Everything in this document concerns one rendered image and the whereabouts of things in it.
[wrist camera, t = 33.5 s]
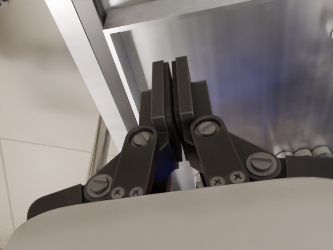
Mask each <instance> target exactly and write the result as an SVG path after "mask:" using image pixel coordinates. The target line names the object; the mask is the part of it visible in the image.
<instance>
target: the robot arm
mask: <svg viewBox="0 0 333 250"><path fill-rule="evenodd" d="M171 64H172V75H171V71H170V67H169V63H168V62H164V60H161V61H155V62H152V89H148V90H142V91H141V97H140V111H139V125H138V126H137V127H134V128H133V129H131V130H130V131H129V132H128V133H127V135H126V137H125V140H124V143H123V146H122V150H121V152H120V153H119V154H117V155H116V156H115V157H114V158H113V159H112V160H110V161H109V162H108V163H107V164H106V165H105V166H104V167H102V168H101V169H100V170H99V171H98V172H97V173H95V174H94V175H93V176H92V177H91V178H90V179H89V180H88V181H87V183H86V184H85V185H82V184H81V183H80V184H77V185H75V186H72V187H68V188H65V189H62V190H59V191H57V192H54V193H51V194H48V195H45V196H42V197H40V198H38V199H36V200H35V201H34V202H33V203H32V204H31V205H30V207H29V209H28V212H27V220H26V222H24V223H23V224H21V225H20V226H19V227H18V228H17V229H16V230H15V231H14V232H13V234H12V235H11V236H10V238H9V239H8V241H7V243H6V245H5V246H4V248H3V250H333V157H312V156H291V155H286V156H285V158H278V157H277V156H276V155H274V154H273V153H271V152H269V151H267V150H265V149H263V148H261V147H259V146H257V145H255V144H253V143H251V142H249V141H247V140H245V139H243V138H241V137H238V136H236V135H234V134H232V133H230V132H228V131H227V128H226V126H225V124H224V122H223V120H222V119H221V118H219V117H218V116H214V115H213V111H212V106H211V101H210V96H209V91H208V85H207V80H206V79H205V80H199V81H194V82H191V77H190V72H189V66H188V60H187V56H182V57H176V58H175V61H172V62H171ZM182 147H183V151H184V155H185V159H186V161H189V164H190V166H191V167H192V168H194V169H195V170H197V171H199V175H200V178H201V182H202V185H203V187H202V188H194V189H186V190H178V191H171V192H170V186H171V173H172V172H173V171H174V170H175V169H179V162H182V161H183V159H182Z"/></svg>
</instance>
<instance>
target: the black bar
mask: <svg viewBox="0 0 333 250"><path fill-rule="evenodd" d="M71 2H72V4H73V7H74V9H75V11H76V14H77V16H78V18H79V21H80V23H81V25H82V28H83V30H84V32H85V34H86V37H87V39H88V41H89V44H90V46H91V48H92V51H93V53H94V55H95V58H96V60H97V62H98V65H99V67H100V69H101V72H102V74H103V76H104V79H105V81H106V83H107V86H108V88H109V90H110V93H111V95H112V97H113V100H114V102H115V104H116V107H117V109H118V111H119V114H120V116H121V118H122V121H123V123H124V125H125V128H126V130H127V132H129V131H130V130H131V129H133V128H134V127H137V126H138V122H137V120H136V117H135V115H134V112H133V110H132V107H131V104H130V102H129V99H128V96H127V94H126V91H125V88H124V86H123V83H122V80H121V78H120V75H119V72H118V70H117V67H116V64H115V62H114V59H113V56H112V54H111V51H110V48H109V46H108V43H107V40H106V38H105V35H104V32H103V27H104V24H105V20H106V17H107V15H106V12H105V10H104V7H103V4H102V1H101V0H71Z"/></svg>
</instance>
